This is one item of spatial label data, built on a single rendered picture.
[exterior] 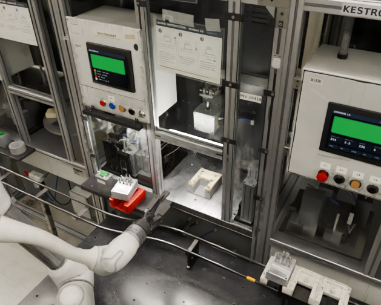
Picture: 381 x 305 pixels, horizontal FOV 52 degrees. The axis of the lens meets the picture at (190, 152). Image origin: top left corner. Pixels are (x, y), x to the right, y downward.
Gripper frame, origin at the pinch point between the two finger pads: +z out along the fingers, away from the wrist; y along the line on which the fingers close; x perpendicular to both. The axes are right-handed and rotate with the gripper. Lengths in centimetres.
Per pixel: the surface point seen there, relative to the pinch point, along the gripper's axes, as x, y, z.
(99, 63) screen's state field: 44, 52, 18
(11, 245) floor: 150, -112, -1
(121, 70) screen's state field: 31, 51, 18
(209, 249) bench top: -14, -44, 19
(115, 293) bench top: 14, -44, -28
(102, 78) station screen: 44, 45, 18
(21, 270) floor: 124, -112, -14
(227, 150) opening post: -20.1, 21.6, 22.6
